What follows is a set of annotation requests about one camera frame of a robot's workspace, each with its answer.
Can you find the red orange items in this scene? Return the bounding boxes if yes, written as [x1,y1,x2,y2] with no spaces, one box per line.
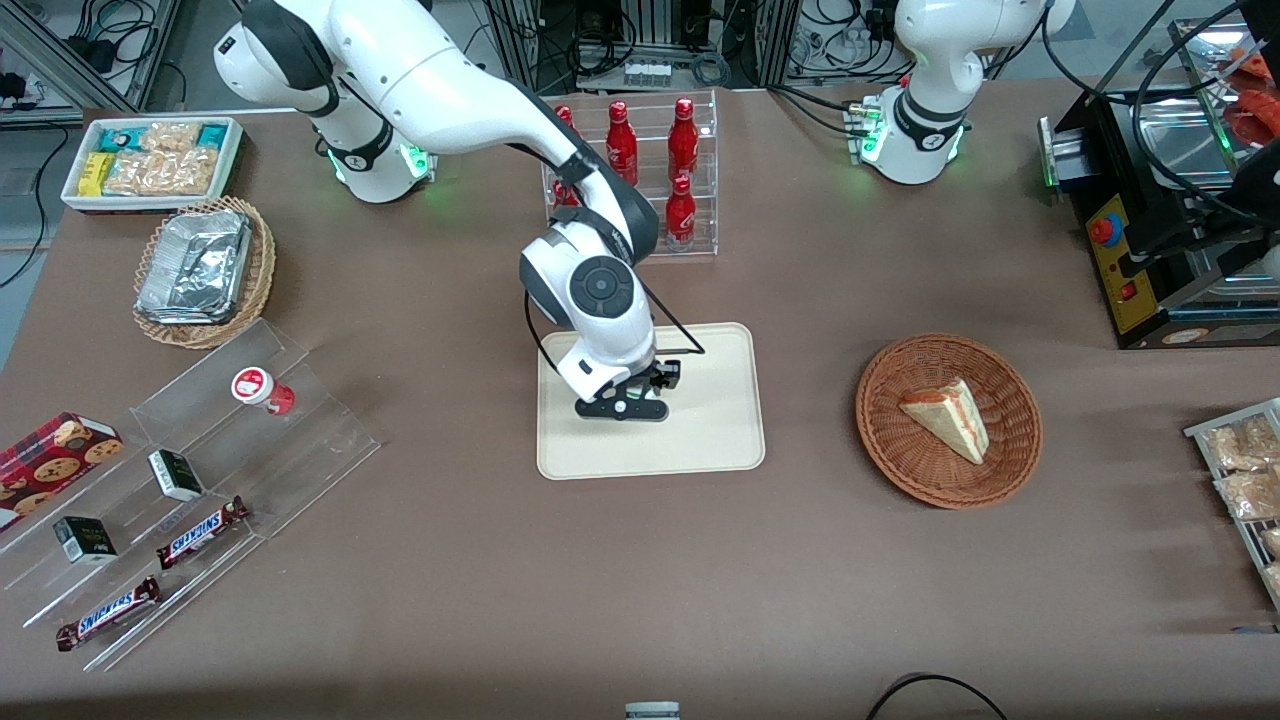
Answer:
[1222,45,1280,149]

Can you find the brown wicker basket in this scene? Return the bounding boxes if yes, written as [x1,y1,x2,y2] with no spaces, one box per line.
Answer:
[855,333,1044,511]

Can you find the beige plastic tray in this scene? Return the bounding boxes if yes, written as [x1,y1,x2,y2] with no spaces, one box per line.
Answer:
[536,322,767,481]

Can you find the brown Snickers bar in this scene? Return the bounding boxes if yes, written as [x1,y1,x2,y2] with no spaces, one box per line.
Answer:
[156,496,251,571]
[55,576,162,653]

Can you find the tan wicker basket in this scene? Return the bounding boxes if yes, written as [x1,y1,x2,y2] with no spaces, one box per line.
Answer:
[133,196,277,350]

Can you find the clear cracker bag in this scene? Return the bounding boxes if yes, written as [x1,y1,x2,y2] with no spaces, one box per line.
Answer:
[140,120,202,154]
[103,148,220,198]

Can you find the small black box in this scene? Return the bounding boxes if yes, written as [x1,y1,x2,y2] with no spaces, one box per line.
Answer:
[148,449,205,503]
[53,516,119,565]

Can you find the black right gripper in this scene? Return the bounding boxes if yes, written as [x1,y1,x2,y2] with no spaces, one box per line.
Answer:
[598,358,685,401]

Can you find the white snack bin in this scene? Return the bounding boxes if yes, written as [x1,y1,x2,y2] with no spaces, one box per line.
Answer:
[62,116,245,214]

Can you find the red lid yogurt cup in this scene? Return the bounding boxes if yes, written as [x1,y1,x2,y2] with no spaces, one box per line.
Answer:
[231,367,296,417]

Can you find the clear acrylic stepped stand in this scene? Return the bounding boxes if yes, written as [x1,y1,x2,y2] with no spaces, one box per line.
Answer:
[0,318,382,673]

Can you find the black looped cable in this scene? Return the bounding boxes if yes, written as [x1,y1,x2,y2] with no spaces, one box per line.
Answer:
[865,673,1011,720]

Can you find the red cookie box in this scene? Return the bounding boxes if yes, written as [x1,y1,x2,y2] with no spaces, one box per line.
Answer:
[0,412,125,531]

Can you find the clear acrylic bottle rack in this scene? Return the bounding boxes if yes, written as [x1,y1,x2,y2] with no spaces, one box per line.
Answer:
[538,88,720,264]

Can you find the triangle sandwich wedge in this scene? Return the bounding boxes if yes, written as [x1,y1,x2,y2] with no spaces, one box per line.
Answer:
[899,377,991,466]

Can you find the silver foil container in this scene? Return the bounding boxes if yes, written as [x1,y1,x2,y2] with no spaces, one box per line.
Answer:
[135,208,253,326]

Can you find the clear snack bag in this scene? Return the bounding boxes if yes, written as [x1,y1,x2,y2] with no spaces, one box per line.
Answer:
[1215,469,1280,522]
[1203,415,1280,472]

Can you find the black metal machine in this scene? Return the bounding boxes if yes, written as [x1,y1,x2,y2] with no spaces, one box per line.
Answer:
[1038,0,1280,351]

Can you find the tray of packaged snacks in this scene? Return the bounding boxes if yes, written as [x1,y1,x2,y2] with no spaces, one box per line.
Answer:
[1184,398,1280,613]

